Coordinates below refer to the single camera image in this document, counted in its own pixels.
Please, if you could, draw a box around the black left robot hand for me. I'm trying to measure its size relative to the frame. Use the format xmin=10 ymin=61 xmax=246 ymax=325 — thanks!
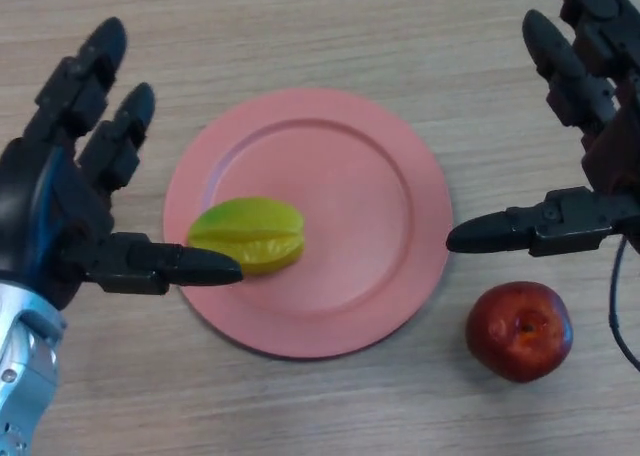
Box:
xmin=0 ymin=16 xmax=245 ymax=311

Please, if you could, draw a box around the red apple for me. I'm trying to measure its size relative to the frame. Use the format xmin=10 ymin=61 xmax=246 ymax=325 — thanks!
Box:
xmin=464 ymin=281 xmax=574 ymax=384

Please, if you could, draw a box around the yellow green starfruit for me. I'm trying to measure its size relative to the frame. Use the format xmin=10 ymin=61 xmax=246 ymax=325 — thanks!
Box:
xmin=186 ymin=196 xmax=306 ymax=278

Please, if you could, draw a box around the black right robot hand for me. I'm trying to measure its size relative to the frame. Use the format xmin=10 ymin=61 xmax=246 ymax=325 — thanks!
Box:
xmin=445 ymin=0 xmax=640 ymax=258

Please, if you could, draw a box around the pink round plate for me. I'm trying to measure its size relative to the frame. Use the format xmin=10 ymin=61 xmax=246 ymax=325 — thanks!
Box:
xmin=162 ymin=87 xmax=454 ymax=361

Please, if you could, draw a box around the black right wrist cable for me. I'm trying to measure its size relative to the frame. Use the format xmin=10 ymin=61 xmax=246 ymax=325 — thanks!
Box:
xmin=607 ymin=234 xmax=640 ymax=373

